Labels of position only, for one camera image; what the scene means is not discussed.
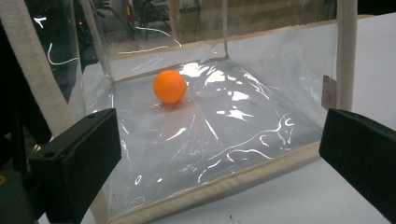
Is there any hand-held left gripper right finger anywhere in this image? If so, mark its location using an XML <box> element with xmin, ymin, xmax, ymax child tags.
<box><xmin>318</xmin><ymin>107</ymin><xmax>396</xmax><ymax>224</ymax></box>

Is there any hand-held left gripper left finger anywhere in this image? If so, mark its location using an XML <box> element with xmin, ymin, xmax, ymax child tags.
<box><xmin>27</xmin><ymin>107</ymin><xmax>122</xmax><ymax>224</ymax></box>

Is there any transparent bag with beige trim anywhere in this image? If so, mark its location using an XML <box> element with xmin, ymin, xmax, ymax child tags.
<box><xmin>0</xmin><ymin>0</ymin><xmax>359</xmax><ymax>224</ymax></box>

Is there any orange ball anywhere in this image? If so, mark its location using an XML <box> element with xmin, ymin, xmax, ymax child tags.
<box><xmin>152</xmin><ymin>69</ymin><xmax>189</xmax><ymax>105</ymax></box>

